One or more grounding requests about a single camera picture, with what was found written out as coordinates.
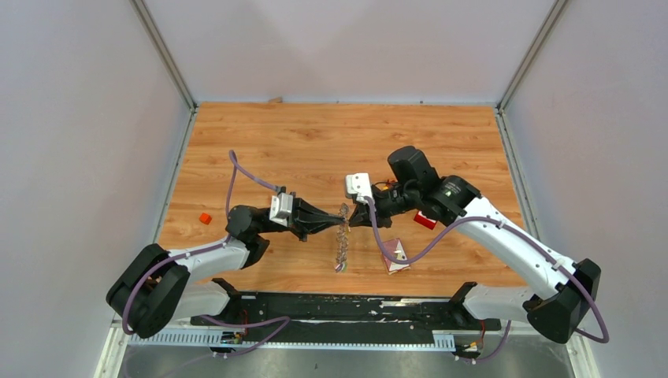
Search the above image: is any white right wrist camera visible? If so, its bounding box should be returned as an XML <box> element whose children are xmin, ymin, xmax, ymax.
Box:
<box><xmin>345</xmin><ymin>172</ymin><xmax>373</xmax><ymax>205</ymax></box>

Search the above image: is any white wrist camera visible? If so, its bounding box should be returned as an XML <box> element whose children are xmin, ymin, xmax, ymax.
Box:
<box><xmin>269</xmin><ymin>188</ymin><xmax>295</xmax><ymax>227</ymax></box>
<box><xmin>345</xmin><ymin>172</ymin><xmax>373</xmax><ymax>205</ymax></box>

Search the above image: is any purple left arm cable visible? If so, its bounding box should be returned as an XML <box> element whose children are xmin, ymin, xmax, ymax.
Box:
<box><xmin>121</xmin><ymin>150</ymin><xmax>292</xmax><ymax>378</ymax></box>

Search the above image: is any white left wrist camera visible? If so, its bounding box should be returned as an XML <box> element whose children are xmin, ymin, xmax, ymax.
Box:
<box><xmin>269</xmin><ymin>188</ymin><xmax>295</xmax><ymax>227</ymax></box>

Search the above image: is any playing card box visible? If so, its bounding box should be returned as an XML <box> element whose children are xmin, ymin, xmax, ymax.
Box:
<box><xmin>380</xmin><ymin>238</ymin><xmax>410</xmax><ymax>275</ymax></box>

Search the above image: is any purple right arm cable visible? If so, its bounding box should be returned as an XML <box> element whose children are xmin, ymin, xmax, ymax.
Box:
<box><xmin>365</xmin><ymin>197</ymin><xmax>610</xmax><ymax>364</ymax></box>

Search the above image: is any slotted white cable duct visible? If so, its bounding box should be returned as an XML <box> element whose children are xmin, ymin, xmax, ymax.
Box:
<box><xmin>127</xmin><ymin>328</ymin><xmax>455</xmax><ymax>352</ymax></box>

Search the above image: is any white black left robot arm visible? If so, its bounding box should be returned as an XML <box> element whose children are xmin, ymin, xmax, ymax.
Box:
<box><xmin>106</xmin><ymin>193</ymin><xmax>345</xmax><ymax>339</ymax></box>

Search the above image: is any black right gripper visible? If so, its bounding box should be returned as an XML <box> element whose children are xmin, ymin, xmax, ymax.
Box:
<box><xmin>348</xmin><ymin>183</ymin><xmax>418</xmax><ymax>228</ymax></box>

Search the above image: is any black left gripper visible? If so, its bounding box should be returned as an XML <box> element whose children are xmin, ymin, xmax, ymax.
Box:
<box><xmin>260</xmin><ymin>192</ymin><xmax>345</xmax><ymax>243</ymax></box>

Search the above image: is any red white toy brick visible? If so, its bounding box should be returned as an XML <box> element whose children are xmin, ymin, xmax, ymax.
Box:
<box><xmin>414</xmin><ymin>211</ymin><xmax>438</xmax><ymax>230</ymax></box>

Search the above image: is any small orange brick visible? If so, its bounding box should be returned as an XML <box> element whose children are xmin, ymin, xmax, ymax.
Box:
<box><xmin>199</xmin><ymin>213</ymin><xmax>213</xmax><ymax>225</ymax></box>

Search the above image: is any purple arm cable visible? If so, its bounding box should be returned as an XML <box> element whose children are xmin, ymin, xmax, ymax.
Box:
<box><xmin>121</xmin><ymin>150</ymin><xmax>292</xmax><ymax>378</ymax></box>
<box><xmin>365</xmin><ymin>197</ymin><xmax>610</xmax><ymax>364</ymax></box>

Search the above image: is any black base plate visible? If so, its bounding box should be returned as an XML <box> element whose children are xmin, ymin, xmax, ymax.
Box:
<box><xmin>219</xmin><ymin>291</ymin><xmax>502</xmax><ymax>343</ymax></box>

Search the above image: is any toy brick car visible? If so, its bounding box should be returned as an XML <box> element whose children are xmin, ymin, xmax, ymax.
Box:
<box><xmin>373</xmin><ymin>180</ymin><xmax>395</xmax><ymax>191</ymax></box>

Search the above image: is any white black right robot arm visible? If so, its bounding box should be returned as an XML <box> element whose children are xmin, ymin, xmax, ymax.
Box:
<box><xmin>345</xmin><ymin>146</ymin><xmax>610</xmax><ymax>344</ymax></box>

